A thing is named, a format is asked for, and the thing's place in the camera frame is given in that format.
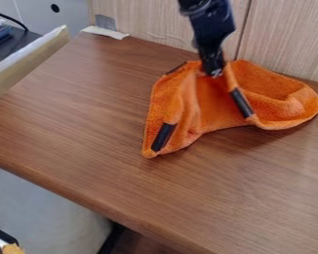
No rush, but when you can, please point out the black desk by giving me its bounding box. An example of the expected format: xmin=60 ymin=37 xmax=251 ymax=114
xmin=0 ymin=25 xmax=44 ymax=68

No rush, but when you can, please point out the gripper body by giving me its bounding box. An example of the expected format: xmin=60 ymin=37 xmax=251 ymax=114
xmin=185 ymin=5 xmax=238 ymax=79

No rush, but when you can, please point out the orange cloth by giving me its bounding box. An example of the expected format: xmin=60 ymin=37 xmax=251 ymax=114
xmin=140 ymin=59 xmax=318 ymax=160

